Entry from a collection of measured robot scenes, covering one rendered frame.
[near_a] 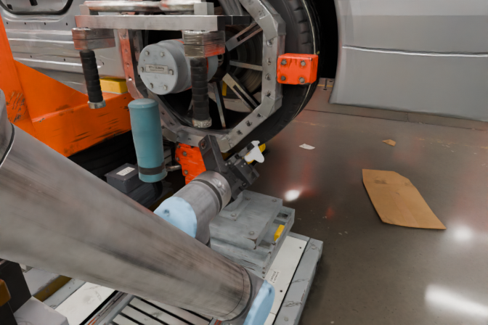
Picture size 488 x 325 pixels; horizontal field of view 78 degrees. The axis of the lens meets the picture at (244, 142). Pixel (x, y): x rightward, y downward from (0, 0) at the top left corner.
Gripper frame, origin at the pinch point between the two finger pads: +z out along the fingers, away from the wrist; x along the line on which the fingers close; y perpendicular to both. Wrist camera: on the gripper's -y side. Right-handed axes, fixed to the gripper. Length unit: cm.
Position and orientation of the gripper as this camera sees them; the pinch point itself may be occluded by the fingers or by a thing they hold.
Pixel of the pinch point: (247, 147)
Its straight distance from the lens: 84.4
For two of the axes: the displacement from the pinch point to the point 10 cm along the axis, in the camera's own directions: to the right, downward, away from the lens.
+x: 6.4, -5.3, -5.6
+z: 4.4, -3.5, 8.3
